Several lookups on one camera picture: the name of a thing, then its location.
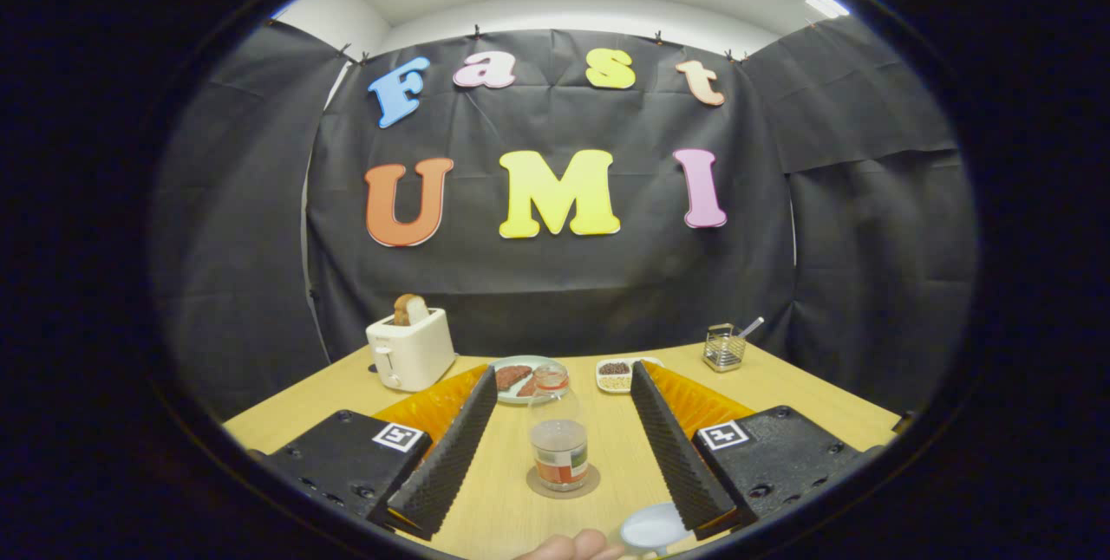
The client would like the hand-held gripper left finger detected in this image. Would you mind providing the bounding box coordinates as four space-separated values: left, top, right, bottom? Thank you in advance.
251 365 500 542

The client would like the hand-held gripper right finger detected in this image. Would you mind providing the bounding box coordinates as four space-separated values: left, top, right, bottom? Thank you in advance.
630 360 885 541

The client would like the white cup with handle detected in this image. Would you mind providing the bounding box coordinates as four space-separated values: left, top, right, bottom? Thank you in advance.
617 502 695 557

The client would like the brown round coaster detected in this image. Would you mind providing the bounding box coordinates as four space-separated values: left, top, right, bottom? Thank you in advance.
526 464 601 500

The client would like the clear juice bottle red label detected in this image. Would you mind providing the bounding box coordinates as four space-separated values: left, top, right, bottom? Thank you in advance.
528 362 590 492

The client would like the wooden table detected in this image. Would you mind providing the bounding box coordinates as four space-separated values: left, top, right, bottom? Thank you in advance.
224 342 903 560

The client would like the pale green plate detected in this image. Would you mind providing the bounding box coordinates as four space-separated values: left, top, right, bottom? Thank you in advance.
488 355 565 406

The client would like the white divided grain dish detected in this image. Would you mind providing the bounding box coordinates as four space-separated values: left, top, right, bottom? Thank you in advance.
595 356 664 394

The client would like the white toaster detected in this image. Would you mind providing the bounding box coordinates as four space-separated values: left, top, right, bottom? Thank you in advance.
365 308 458 394

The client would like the toast slice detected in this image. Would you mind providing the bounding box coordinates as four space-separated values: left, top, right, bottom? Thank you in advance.
393 293 430 327

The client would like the wire mesh basket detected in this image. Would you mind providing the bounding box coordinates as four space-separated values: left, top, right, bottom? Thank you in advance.
702 323 748 373

